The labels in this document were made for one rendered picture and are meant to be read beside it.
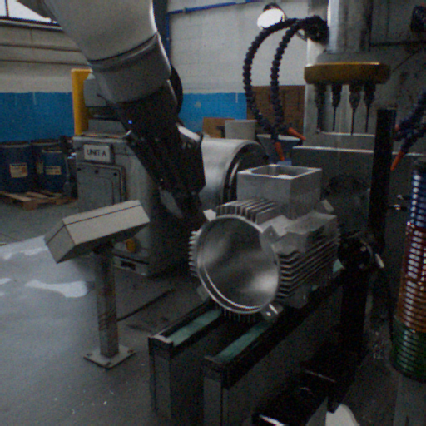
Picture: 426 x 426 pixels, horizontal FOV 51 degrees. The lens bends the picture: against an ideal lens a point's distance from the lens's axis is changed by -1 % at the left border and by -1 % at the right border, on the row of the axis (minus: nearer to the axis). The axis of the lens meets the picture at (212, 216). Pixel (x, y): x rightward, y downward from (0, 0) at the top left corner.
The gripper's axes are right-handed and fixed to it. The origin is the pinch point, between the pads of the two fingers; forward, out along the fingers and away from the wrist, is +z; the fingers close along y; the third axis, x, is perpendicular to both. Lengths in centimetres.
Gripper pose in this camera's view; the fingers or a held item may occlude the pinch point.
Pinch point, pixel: (190, 208)
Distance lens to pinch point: 68.7
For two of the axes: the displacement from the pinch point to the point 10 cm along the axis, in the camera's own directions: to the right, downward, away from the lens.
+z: 2.9, 7.3, 6.2
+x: -5.0, 6.6, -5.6
